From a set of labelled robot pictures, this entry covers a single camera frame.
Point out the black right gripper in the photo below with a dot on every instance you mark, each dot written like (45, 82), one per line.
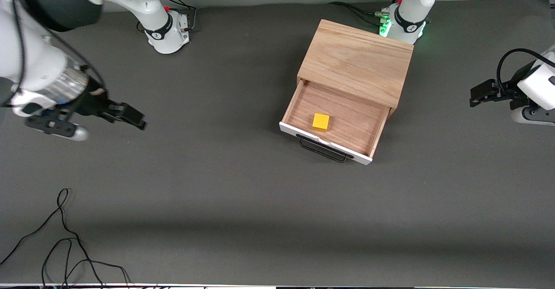
(93, 104)

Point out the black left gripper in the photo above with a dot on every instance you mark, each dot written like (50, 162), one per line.
(506, 92)

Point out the white-fronted wooden drawer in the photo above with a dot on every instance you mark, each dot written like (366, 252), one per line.
(347, 120)

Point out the yellow cube block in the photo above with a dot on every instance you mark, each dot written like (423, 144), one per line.
(321, 121)

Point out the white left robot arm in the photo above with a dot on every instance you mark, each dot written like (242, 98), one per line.
(412, 3)

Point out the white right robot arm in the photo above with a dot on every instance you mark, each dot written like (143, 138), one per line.
(39, 63)

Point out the wooden drawer cabinet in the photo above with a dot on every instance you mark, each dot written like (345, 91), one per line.
(355, 59)

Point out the beige tape tag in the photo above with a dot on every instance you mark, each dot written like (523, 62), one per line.
(99, 92)

